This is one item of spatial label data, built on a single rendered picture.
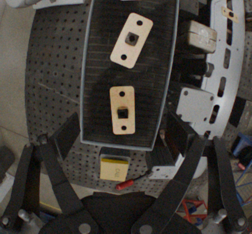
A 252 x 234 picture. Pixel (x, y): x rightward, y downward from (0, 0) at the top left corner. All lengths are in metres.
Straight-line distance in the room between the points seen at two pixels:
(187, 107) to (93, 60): 0.22
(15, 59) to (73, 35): 1.37
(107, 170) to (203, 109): 0.26
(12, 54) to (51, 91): 1.35
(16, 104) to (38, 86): 1.29
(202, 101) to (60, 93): 0.68
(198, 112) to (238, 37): 0.35
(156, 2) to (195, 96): 0.21
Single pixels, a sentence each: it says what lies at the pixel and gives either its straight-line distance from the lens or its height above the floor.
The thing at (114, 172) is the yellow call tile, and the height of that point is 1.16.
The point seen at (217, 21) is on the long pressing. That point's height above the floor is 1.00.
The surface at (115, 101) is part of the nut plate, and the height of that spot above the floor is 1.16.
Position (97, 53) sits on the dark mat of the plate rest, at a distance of 0.21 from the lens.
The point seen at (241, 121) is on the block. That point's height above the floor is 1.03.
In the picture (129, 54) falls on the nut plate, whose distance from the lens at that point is 0.20.
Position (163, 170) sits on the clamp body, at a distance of 0.47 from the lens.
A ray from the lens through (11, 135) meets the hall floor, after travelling 2.55.
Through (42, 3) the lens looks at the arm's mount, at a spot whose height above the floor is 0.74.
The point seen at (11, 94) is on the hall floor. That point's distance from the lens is 2.14.
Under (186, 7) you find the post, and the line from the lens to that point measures 0.33.
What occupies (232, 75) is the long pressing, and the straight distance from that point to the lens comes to 0.53.
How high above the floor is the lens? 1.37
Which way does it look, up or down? 70 degrees down
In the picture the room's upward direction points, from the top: 179 degrees counter-clockwise
